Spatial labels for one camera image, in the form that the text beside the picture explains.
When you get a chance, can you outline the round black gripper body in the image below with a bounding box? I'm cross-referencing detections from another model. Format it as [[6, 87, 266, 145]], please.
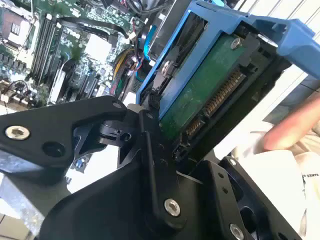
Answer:
[[39, 159, 221, 240]]

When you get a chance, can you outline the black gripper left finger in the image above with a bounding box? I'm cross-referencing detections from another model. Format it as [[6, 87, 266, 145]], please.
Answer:
[[0, 93, 188, 230]]

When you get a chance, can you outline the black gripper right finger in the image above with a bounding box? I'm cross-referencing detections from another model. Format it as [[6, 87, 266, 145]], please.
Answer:
[[196, 155, 305, 240]]

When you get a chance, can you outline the hard disk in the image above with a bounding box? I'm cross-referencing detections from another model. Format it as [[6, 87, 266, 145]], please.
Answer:
[[136, 0, 320, 163]]

